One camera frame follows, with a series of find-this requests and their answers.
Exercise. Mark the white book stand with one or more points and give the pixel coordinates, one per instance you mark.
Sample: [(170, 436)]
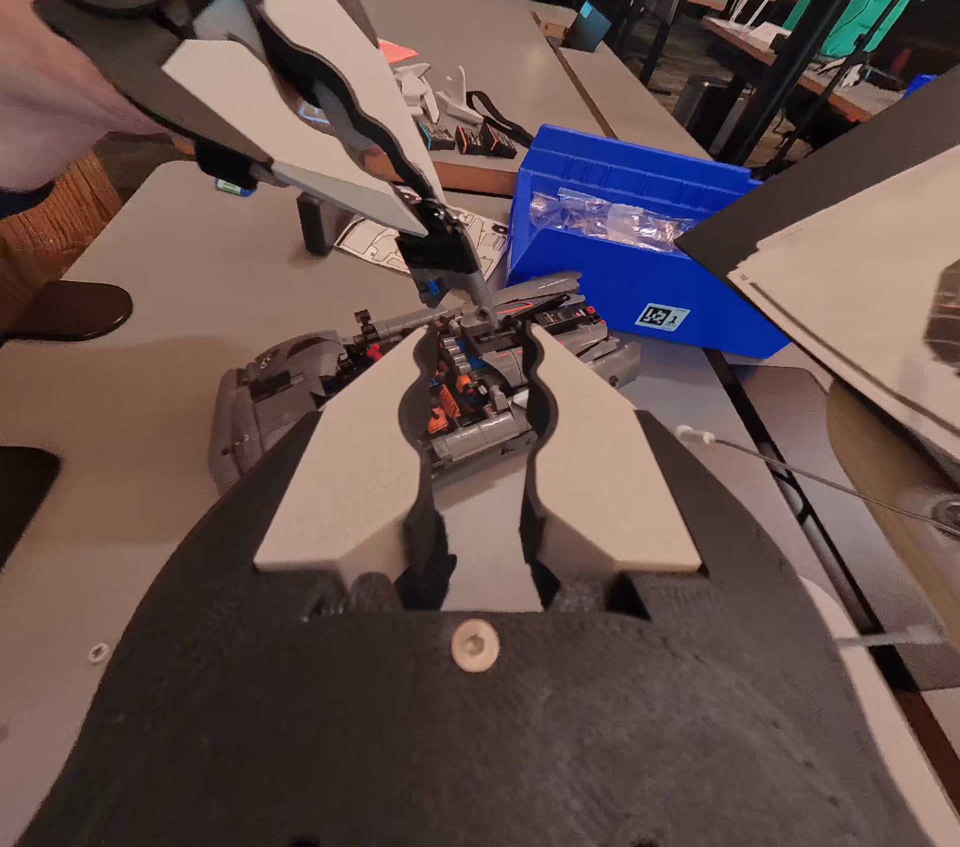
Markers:
[(900, 749)]

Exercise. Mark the grey trash can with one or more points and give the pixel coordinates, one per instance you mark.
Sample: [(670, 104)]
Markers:
[(705, 112)]

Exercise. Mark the grey lego car model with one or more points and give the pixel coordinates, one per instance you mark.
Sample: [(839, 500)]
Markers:
[(255, 397)]

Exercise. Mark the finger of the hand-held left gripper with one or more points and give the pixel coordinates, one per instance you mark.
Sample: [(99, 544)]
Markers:
[(247, 104), (330, 37)]

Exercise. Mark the person's left hand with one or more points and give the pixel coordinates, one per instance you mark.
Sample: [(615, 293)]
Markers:
[(45, 97)]

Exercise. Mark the dark grey divider panel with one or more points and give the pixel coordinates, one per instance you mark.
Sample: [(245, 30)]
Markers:
[(825, 172)]

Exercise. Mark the wooden slatted panel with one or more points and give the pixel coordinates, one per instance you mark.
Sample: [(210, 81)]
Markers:
[(45, 239)]

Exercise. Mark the black battery pack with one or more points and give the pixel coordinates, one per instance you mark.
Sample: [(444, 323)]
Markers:
[(501, 142), (436, 136), (471, 142)]

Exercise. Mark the clear plastic bags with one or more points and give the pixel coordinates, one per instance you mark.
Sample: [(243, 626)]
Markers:
[(600, 217)]

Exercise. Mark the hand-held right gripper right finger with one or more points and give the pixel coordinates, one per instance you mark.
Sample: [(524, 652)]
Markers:
[(615, 487)]

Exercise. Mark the black pole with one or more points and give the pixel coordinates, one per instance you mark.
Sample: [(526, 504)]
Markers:
[(825, 14)]

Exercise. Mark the blue plastic bin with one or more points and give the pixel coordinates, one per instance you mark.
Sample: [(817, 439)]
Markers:
[(585, 292)]

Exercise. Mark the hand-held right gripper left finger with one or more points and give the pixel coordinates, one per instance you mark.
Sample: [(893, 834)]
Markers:
[(345, 487)]

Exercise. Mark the black rectangular block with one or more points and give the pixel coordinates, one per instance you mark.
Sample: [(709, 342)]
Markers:
[(315, 224)]

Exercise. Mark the lego sticker sheet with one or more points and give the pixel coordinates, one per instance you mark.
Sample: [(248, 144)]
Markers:
[(367, 239)]

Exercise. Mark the dark grey lego assembly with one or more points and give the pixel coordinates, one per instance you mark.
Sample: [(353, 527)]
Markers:
[(439, 247)]

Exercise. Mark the green container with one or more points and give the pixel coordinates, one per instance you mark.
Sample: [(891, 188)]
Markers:
[(862, 14)]

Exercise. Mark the white plastic bracket parts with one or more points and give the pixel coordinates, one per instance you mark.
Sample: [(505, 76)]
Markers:
[(420, 93)]

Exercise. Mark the dark blue small box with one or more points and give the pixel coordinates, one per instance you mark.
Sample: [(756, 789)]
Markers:
[(586, 26)]

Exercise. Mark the orange card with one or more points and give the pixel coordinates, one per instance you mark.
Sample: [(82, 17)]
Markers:
[(397, 50)]

